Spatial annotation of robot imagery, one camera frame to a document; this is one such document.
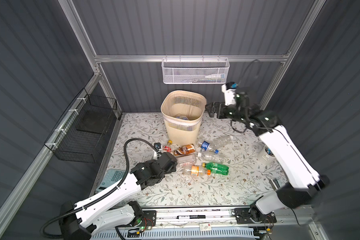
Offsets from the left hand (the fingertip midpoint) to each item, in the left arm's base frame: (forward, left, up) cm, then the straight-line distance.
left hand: (166, 162), depth 76 cm
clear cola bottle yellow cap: (+16, -1, -11) cm, 19 cm away
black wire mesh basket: (+13, +42, +12) cm, 45 cm away
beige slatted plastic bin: (+39, -11, -1) cm, 40 cm away
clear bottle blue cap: (+8, -27, -12) cm, 30 cm away
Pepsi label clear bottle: (+38, -8, -5) cm, 39 cm away
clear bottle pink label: (+8, -11, -14) cm, 20 cm away
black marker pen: (-23, -12, -16) cm, 30 cm away
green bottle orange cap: (+1, -29, -12) cm, 31 cm away
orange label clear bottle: (-1, -17, -11) cm, 20 cm away
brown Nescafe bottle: (+14, -11, -11) cm, 21 cm away
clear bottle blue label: (+21, -33, -15) cm, 42 cm away
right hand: (+14, -24, +24) cm, 37 cm away
